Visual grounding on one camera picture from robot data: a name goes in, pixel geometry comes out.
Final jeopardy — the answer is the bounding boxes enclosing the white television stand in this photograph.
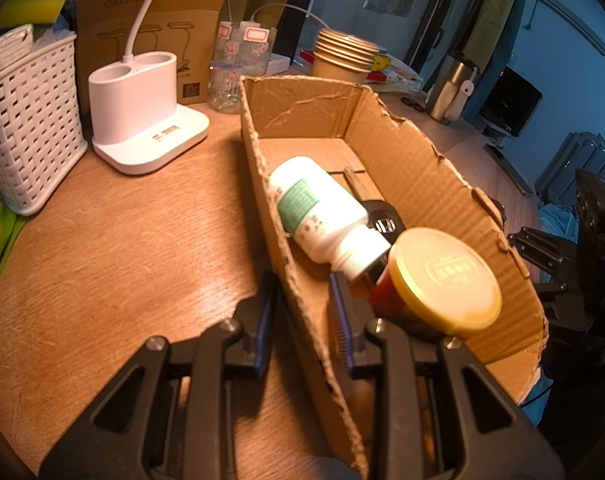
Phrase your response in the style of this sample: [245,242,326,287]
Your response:
[482,120,534,197]

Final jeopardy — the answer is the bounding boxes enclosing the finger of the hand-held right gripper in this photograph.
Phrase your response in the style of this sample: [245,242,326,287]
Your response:
[535,281,571,312]
[507,226,568,274]

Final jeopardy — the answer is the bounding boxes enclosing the torn cardboard box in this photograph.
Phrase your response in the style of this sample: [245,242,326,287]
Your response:
[238,75,550,478]

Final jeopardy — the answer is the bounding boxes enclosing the yellow curtain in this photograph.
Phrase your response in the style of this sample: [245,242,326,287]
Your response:
[462,0,526,67]
[232,0,304,57]

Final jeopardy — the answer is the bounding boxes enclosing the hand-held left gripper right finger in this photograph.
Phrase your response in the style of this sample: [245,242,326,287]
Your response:
[328,272,566,480]

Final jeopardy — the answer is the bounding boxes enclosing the clear glass jar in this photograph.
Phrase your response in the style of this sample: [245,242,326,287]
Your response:
[207,20,278,115]

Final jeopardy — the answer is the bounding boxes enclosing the white charger with cable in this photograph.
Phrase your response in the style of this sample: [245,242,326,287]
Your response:
[250,3,333,32]

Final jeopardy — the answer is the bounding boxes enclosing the white pill bottle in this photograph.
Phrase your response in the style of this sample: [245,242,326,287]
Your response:
[268,156,392,282]

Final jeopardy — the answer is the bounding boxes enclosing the white packs in basket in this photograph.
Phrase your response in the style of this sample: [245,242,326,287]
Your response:
[0,24,36,79]

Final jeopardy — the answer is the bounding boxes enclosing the black television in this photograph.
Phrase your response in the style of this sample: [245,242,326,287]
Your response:
[485,67,543,137]

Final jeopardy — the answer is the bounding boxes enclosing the white air conditioner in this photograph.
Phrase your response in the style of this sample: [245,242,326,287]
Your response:
[537,0,605,57]

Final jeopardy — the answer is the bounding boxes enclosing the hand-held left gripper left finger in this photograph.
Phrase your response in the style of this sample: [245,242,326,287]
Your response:
[38,271,279,480]

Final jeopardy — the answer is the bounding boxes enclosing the blue printed blanket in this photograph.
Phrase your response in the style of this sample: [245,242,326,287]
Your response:
[537,205,579,244]

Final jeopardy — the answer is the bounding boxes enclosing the stainless steel tumbler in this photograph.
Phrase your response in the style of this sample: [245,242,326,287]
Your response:
[429,52,478,124]

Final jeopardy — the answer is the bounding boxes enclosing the stack of papers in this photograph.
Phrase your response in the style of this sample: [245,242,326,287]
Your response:
[377,52,424,94]

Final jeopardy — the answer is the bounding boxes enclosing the red can with yellow lid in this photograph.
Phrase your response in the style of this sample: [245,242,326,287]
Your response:
[368,226,503,339]

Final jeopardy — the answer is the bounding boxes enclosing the stack of brown paper cups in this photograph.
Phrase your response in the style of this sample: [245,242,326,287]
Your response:
[311,28,381,81]

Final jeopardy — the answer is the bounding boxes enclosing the white woven plastic basket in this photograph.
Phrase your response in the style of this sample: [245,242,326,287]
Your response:
[0,32,88,216]

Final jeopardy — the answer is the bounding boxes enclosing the grey padded headboard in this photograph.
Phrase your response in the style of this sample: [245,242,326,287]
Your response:
[535,132,605,202]

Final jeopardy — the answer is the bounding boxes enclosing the brown lamp packaging box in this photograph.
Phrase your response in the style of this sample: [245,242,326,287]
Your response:
[75,0,239,111]

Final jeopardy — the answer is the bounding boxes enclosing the white desk lamp base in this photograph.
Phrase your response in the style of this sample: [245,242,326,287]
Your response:
[88,0,210,176]

